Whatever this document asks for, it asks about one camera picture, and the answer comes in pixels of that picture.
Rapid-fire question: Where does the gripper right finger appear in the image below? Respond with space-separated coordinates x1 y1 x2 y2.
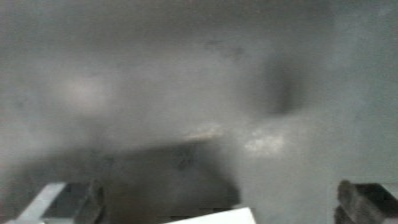
334 180 398 224

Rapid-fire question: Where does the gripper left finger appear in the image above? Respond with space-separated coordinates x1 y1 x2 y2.
11 182 107 224

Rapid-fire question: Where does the white front drawer box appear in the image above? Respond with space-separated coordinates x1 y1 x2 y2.
165 207 258 224

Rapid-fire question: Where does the white drawer cabinet housing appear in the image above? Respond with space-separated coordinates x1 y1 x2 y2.
0 0 398 224

